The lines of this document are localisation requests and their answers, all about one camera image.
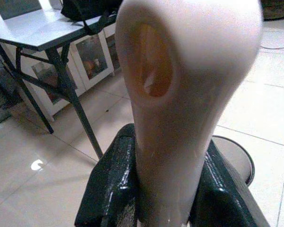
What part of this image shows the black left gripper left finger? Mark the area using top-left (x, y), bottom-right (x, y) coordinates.
top-left (74, 123), bottom-right (140, 227)

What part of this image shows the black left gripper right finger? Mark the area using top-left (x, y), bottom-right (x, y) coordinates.
top-left (188, 139), bottom-right (271, 227)

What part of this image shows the round black-rimmed stool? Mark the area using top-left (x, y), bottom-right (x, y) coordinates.
top-left (212, 135), bottom-right (255, 185)

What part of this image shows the white glass-door cabinet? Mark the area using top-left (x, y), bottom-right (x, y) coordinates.
top-left (20, 23), bottom-right (124, 122)

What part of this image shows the grey folding table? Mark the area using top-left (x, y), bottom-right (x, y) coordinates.
top-left (0, 0), bottom-right (124, 159)

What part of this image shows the black bag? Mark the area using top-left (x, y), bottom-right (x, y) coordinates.
top-left (61, 0), bottom-right (124, 36)

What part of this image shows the thin floor cable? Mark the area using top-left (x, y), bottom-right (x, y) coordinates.
top-left (260, 44), bottom-right (284, 51)

